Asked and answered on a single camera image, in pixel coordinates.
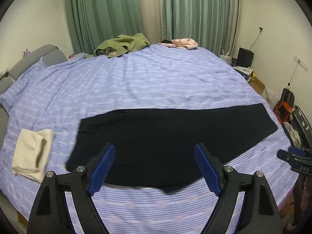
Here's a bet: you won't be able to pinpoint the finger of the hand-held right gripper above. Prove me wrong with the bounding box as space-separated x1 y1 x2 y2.
277 150 312 165
289 147 312 157

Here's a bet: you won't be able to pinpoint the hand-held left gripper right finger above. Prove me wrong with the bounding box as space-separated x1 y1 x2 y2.
194 143 283 234

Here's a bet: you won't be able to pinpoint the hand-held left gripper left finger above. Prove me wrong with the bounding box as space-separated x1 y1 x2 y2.
29 143 115 234

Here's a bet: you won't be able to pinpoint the black pants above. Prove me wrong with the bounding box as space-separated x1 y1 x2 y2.
66 103 278 193

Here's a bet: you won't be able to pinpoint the white crumpled cloth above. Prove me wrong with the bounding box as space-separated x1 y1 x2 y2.
284 122 303 147

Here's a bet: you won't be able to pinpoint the orange stool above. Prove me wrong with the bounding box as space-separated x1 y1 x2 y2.
273 102 293 122

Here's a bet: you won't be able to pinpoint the black backpack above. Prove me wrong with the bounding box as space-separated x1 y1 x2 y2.
280 88 295 108

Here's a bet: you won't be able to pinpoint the white plastic bag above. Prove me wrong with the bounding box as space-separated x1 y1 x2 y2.
262 86 278 108

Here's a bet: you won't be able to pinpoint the folded cream cloth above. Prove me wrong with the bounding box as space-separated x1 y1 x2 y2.
11 129 55 183

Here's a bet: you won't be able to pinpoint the blue cardboard box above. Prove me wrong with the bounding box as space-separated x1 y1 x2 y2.
232 66 254 81

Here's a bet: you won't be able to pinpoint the bed with purple striped sheet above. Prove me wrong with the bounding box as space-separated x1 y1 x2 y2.
0 44 303 234

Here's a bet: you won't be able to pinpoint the black ribbed floor appliance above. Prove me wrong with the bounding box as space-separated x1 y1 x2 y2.
237 47 254 69

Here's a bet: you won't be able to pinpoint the white paper bag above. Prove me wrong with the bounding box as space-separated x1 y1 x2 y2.
220 47 232 65

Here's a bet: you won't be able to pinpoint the lilac striped pillow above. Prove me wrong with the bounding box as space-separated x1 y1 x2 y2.
0 57 49 114

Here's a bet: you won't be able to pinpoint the olive green garment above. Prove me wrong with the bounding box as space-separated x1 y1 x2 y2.
84 33 152 58

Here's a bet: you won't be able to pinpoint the pink printed garment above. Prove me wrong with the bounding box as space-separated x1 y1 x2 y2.
158 38 198 50

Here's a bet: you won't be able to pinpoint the grey padded headboard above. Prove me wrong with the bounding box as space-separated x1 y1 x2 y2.
0 44 68 149

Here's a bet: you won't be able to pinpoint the green curtain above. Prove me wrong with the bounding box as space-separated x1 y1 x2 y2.
64 0 144 55
162 0 240 55

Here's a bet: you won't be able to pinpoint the beige sheer curtain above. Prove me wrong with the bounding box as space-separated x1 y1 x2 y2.
135 0 165 47

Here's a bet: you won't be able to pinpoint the black hanging cable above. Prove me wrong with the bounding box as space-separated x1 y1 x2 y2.
288 61 299 87

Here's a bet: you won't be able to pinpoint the white wall socket strip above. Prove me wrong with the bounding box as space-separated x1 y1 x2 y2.
294 56 308 70

